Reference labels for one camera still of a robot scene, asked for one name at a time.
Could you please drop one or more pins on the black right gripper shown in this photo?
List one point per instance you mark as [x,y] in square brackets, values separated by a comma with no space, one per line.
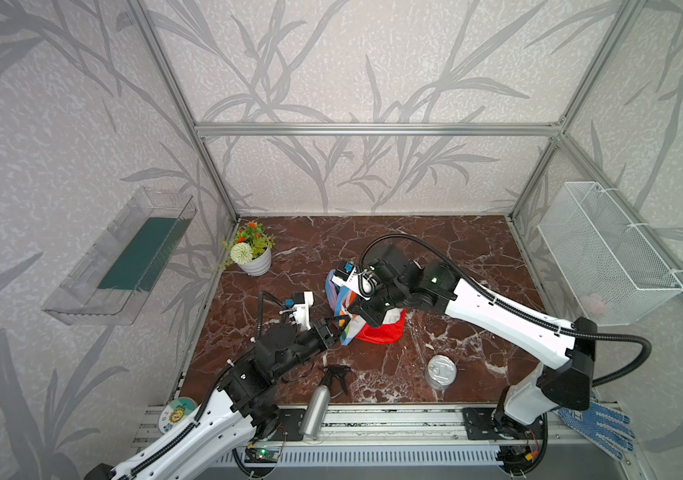
[368,302]

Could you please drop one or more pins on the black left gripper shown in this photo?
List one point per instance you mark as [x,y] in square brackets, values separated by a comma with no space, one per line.
[327,327]

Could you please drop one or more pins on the red white rainbow kids jacket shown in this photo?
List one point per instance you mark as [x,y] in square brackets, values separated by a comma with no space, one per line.
[393,327]

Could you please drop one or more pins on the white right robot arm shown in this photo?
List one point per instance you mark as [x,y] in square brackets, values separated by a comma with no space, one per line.
[565,351]

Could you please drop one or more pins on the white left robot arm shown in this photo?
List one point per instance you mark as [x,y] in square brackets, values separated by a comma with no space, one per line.
[240,406]

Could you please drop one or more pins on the silver spray bottle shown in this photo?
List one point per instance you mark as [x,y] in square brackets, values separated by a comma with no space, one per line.
[318,406]

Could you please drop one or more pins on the potted artificial flower plant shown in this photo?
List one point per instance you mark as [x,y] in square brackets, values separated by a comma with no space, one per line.
[250,249]

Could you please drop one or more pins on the green circuit board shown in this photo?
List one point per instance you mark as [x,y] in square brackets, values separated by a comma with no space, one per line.
[270,454]

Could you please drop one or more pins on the green white tape roll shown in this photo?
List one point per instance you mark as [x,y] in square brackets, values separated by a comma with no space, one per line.
[174,412]

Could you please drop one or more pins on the pink object in basket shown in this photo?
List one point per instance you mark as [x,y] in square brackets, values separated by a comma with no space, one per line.
[594,305]

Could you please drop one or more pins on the blue white work glove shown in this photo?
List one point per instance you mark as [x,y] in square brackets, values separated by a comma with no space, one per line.
[606,428]

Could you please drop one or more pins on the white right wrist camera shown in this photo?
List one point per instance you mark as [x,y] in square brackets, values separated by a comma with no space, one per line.
[357,280]

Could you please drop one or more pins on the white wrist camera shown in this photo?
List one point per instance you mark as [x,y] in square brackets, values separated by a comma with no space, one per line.
[297,310]
[357,280]

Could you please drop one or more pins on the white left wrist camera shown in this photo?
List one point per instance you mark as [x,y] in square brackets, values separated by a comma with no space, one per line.
[297,310]

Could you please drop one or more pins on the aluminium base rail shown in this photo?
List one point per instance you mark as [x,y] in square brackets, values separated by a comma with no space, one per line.
[436,434]

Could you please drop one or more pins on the aluminium cage frame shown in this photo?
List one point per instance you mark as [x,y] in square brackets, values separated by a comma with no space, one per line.
[451,107]

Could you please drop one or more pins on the white wire mesh basket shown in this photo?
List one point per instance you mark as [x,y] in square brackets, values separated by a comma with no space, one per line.
[600,250]

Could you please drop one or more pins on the clear plastic wall shelf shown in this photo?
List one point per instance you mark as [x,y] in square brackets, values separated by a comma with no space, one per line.
[111,284]

